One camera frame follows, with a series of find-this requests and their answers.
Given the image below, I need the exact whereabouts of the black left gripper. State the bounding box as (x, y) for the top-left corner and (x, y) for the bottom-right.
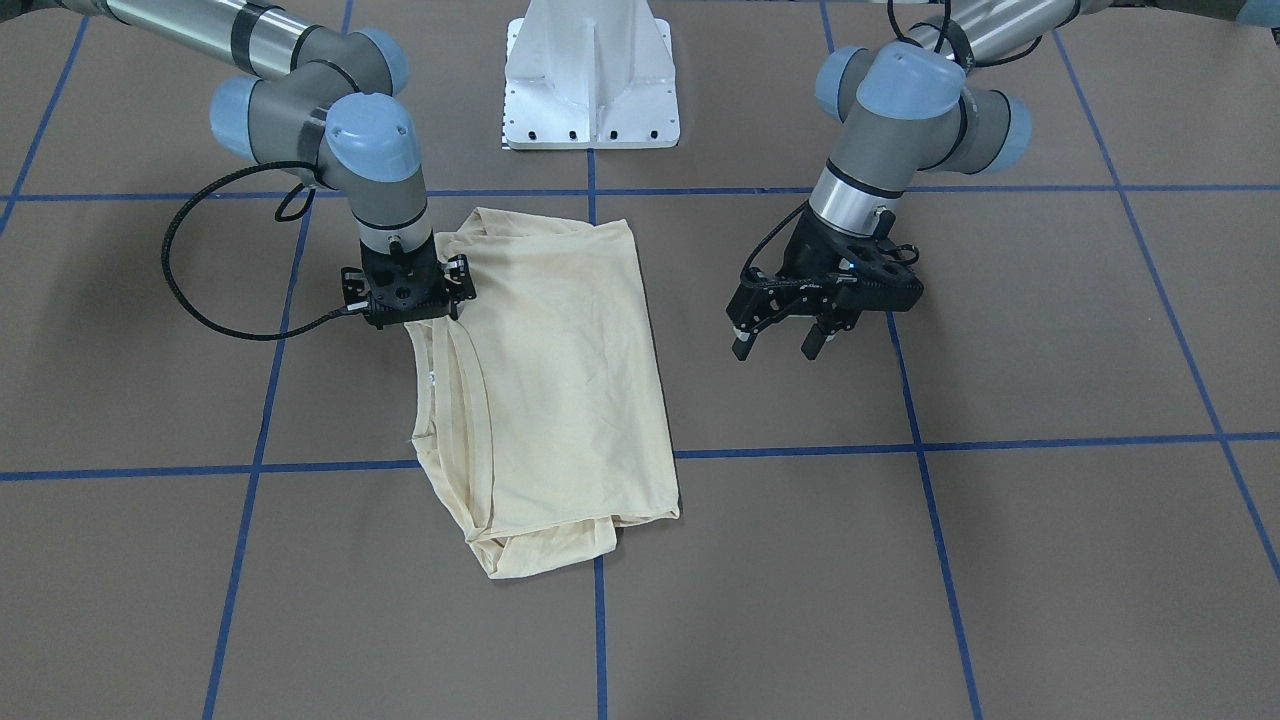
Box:
(727, 205), (924, 361)

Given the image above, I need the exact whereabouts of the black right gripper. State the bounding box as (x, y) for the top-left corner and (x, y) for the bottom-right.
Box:
(340, 236), (475, 329)

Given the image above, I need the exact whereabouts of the cream long-sleeve graphic shirt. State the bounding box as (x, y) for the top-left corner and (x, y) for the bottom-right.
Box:
(406, 208), (681, 580)

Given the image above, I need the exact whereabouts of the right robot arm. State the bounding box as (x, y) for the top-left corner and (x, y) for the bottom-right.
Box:
(61, 1), (476, 328)

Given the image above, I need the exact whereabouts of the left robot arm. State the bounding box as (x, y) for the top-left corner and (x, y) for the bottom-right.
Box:
(726, 1), (1105, 360)

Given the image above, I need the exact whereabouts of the blue tape line lengthwise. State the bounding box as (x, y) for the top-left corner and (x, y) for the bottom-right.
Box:
(818, 0), (983, 720)

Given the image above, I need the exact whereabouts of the blue tape line crosswise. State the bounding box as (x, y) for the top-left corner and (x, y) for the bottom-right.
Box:
(1, 430), (1279, 482)

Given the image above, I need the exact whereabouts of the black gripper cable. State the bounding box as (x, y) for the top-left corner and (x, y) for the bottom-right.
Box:
(163, 160), (366, 342)

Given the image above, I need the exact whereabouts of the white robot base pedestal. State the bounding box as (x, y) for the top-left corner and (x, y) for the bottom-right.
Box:
(502, 1), (681, 151)

